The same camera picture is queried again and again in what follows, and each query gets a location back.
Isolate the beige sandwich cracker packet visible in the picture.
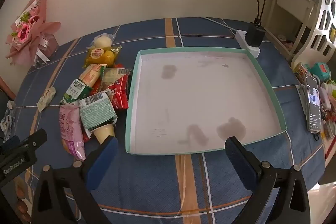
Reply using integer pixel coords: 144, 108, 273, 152
78, 64, 106, 88

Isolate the white power strip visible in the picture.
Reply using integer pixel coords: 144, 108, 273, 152
235, 29, 261, 59

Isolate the yellow pudding jelly cup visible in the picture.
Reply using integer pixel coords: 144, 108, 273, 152
79, 92, 117, 144

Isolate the smartphone with lit screen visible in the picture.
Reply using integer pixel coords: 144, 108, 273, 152
304, 74, 321, 134

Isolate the red patterned pastry packet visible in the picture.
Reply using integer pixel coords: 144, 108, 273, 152
90, 76, 110, 96

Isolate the yellow soft bread packet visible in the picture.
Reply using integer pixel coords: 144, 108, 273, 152
83, 46, 122, 68

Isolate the teal shallow cardboard tray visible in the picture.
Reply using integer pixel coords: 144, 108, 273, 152
125, 47, 286, 155

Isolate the teal toy box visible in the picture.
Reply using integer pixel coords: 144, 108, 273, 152
310, 62, 331, 83

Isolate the blue plaid tablecloth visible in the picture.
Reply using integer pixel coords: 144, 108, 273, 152
14, 18, 325, 223

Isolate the clear green-edged rice cracker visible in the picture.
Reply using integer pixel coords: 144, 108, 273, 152
100, 68, 131, 90

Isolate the white round bun packet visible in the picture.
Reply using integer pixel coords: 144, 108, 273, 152
87, 33, 116, 49

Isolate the red shiny snack packet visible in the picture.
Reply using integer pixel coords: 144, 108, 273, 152
108, 74, 129, 110

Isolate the white wooden shelf unit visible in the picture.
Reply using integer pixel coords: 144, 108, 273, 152
263, 0, 335, 68

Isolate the pink flower bouquet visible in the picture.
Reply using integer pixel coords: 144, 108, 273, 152
6, 0, 61, 67

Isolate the crumpled patterned wrapper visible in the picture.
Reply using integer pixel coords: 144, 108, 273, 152
1, 101, 16, 143

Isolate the green white snack packet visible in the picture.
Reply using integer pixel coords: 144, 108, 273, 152
60, 79, 92, 105

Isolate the pink swiss roll packet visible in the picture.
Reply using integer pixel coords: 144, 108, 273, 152
59, 105, 86, 161

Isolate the small white floral sachet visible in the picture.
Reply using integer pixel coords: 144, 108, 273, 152
37, 87, 56, 113

